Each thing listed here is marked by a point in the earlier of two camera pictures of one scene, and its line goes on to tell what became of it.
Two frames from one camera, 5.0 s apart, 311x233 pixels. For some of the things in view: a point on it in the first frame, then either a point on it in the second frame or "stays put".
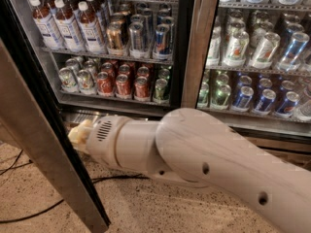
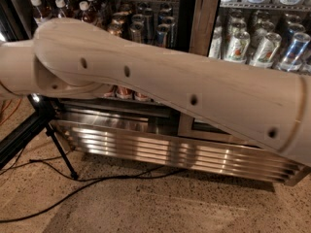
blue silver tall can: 162,43 stays put
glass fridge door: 34,124 → 20,8
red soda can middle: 122,87 stays put
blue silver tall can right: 291,58 stays put
